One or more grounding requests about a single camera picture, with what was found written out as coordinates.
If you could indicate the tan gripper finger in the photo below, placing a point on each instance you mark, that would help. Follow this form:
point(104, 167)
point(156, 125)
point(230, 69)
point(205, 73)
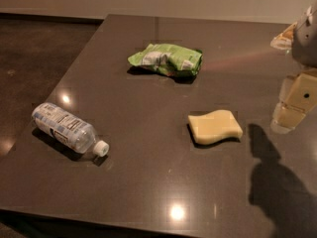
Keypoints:
point(284, 40)
point(297, 97)

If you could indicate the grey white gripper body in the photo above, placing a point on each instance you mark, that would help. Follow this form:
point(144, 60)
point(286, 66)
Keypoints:
point(305, 42)

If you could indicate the green rice chip bag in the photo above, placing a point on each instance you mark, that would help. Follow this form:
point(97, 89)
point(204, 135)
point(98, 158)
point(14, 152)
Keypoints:
point(169, 60)

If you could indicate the yellow sponge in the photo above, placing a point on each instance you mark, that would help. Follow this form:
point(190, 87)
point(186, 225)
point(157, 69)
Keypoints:
point(214, 127)

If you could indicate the clear plastic water bottle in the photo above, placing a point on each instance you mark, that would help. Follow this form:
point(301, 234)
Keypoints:
point(69, 130)

